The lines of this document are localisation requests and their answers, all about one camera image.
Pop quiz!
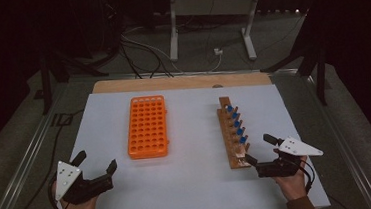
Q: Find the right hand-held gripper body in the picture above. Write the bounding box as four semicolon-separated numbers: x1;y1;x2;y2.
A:
253;133;325;179

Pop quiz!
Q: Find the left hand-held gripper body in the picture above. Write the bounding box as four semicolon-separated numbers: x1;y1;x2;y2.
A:
52;156;116;207

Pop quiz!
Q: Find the wooden tube rack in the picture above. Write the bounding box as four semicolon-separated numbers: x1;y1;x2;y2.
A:
215;95;254;171

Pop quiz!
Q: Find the orange plastic tube rack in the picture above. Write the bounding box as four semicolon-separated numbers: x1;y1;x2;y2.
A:
123;94;172;161

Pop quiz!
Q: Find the person's right hand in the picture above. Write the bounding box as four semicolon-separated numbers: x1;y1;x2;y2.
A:
271;154;312;203

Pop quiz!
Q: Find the white table mat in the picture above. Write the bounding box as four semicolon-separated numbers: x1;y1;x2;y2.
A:
39;75;331;209

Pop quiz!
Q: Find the black angled stand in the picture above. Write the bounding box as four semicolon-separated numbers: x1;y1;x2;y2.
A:
255;7;330;111

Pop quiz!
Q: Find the black tripod stand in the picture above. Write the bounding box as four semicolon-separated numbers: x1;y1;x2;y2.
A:
37;47;113;116

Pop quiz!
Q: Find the grey metal stand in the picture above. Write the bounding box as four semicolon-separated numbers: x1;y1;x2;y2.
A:
164;0;268;68

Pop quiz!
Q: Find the long black floor cable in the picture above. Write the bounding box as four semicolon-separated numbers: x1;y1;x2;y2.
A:
0;108;92;209

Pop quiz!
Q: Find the left hand-held gripper black cable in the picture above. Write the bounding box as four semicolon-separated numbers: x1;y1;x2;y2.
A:
46;175;69;209

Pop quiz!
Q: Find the hand-held gripper black cable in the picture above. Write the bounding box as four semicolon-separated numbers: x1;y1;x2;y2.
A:
291;154;317;195
46;175;69;209

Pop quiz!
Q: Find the right hand-held gripper black cable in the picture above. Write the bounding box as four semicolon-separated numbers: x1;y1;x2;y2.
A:
291;154;317;195

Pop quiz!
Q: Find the aluminium floor rail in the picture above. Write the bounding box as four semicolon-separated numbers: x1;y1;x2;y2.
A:
0;82;79;209
301;69;371;209

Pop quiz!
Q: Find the white plug with cable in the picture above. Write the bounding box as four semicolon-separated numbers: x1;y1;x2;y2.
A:
207;46;226;72

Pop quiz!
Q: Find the black floor cable bundle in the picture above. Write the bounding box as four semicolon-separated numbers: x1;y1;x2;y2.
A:
119;38;174;82

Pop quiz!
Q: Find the white floor cable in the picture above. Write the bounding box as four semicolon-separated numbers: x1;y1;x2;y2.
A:
121;29;185;78

